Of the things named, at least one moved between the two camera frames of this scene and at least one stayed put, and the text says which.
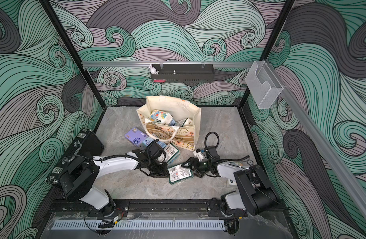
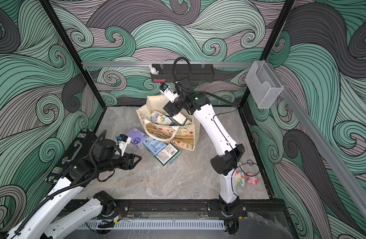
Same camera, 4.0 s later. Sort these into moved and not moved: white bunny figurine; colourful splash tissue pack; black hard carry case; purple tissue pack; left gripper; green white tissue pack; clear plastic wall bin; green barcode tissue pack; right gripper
Moved: left gripper; green barcode tissue pack; right gripper
Not moved: green white tissue pack; purple tissue pack; clear plastic wall bin; black hard carry case; white bunny figurine; colourful splash tissue pack
